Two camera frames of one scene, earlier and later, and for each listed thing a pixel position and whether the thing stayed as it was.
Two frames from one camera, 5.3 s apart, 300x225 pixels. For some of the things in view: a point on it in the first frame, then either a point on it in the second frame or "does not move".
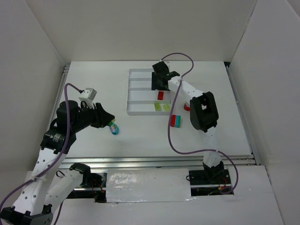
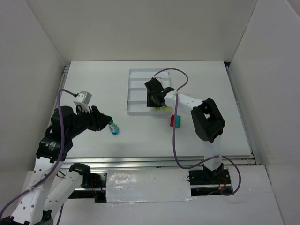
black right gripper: x=160 y=76 to x=154 y=93
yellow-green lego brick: x=166 y=107 does not move
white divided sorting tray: x=141 y=99 does not move
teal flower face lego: x=114 y=129 does not move
